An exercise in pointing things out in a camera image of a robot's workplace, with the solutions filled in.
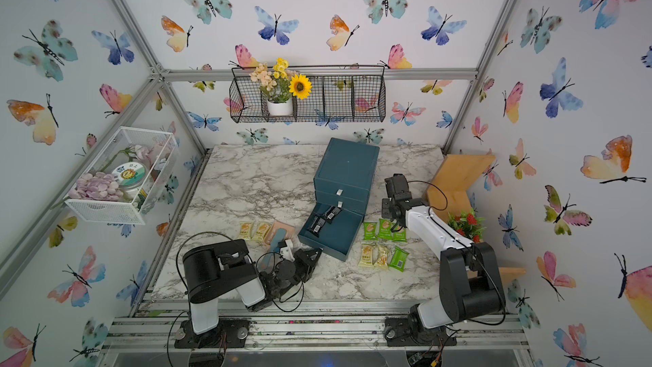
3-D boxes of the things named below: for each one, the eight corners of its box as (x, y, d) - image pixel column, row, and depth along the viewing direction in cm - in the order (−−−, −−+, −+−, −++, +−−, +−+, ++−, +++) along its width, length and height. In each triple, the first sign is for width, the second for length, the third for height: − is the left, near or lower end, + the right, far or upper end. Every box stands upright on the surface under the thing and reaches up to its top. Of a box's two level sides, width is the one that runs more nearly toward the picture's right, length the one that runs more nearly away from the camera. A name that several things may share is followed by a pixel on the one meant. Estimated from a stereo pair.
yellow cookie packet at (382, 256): (377, 265, 89) (378, 262, 86) (377, 249, 92) (378, 245, 90) (386, 266, 88) (387, 263, 86) (386, 249, 92) (387, 246, 90)
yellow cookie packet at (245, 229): (237, 240, 95) (235, 237, 93) (241, 223, 99) (240, 220, 98) (251, 239, 95) (249, 237, 93) (254, 222, 99) (253, 220, 98)
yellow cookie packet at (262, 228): (253, 240, 95) (251, 237, 93) (261, 223, 99) (260, 220, 97) (262, 242, 94) (261, 239, 92) (271, 226, 98) (269, 222, 96)
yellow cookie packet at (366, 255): (358, 266, 89) (359, 263, 87) (361, 245, 93) (361, 242, 91) (371, 268, 88) (371, 265, 86) (373, 247, 93) (373, 244, 91)
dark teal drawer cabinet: (317, 214, 100) (312, 180, 83) (332, 174, 113) (331, 137, 96) (362, 225, 97) (367, 192, 80) (372, 182, 110) (379, 146, 93)
